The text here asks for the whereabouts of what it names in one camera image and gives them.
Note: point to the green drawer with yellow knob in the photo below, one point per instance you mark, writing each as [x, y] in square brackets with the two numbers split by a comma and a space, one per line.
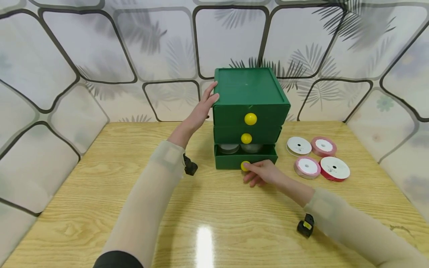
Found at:
[228, 134]
[231, 115]
[228, 162]

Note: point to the red ribbon spool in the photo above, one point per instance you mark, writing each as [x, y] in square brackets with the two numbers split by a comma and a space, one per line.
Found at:
[334, 168]

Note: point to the person's left fingers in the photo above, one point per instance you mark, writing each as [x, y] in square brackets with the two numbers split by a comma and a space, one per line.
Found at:
[209, 91]

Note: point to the person's right forearm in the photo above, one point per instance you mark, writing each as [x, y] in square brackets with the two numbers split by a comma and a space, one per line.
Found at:
[348, 223]

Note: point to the white ribbon spool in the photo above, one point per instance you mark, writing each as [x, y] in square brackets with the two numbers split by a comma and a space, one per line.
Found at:
[299, 145]

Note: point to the person's right thumb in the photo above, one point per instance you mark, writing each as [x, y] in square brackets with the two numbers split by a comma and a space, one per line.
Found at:
[258, 165]

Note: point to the person's left thumb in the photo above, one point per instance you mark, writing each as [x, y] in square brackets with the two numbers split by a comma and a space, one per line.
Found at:
[213, 100]

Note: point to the person's left forearm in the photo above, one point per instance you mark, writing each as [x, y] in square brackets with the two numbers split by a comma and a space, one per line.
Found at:
[150, 193]

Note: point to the person's right hand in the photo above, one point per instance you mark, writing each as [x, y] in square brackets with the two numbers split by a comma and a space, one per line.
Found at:
[269, 174]

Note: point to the black wrist band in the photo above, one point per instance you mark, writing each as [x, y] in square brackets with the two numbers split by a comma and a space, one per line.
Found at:
[305, 225]
[190, 166]

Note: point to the grey ribbon spool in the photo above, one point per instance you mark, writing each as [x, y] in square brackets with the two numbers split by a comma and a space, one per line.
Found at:
[251, 148]
[229, 148]

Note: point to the person's left hand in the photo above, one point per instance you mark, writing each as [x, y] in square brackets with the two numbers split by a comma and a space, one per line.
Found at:
[199, 113]

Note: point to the person's right fingers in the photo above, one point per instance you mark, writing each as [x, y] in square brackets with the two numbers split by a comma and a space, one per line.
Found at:
[254, 179]

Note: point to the green drawer cabinet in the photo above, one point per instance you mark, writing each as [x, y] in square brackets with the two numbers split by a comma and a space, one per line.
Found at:
[249, 86]

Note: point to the pink ribbon spool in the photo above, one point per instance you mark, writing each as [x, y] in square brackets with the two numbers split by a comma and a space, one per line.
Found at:
[307, 167]
[323, 146]

